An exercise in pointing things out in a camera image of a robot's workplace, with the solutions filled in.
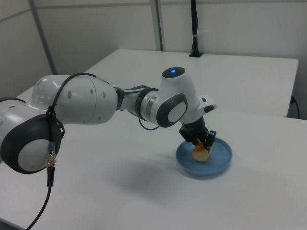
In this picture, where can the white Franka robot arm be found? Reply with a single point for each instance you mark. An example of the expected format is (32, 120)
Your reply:
(79, 100)

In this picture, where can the orange glazed bread loaf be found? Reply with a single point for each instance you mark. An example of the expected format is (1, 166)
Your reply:
(201, 154)

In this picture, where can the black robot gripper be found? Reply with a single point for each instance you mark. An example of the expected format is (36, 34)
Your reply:
(195, 128)

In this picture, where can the grey partition frame post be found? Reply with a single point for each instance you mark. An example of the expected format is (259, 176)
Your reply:
(42, 36)
(158, 24)

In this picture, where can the blue round plate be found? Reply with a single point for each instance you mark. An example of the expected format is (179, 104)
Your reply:
(216, 165)

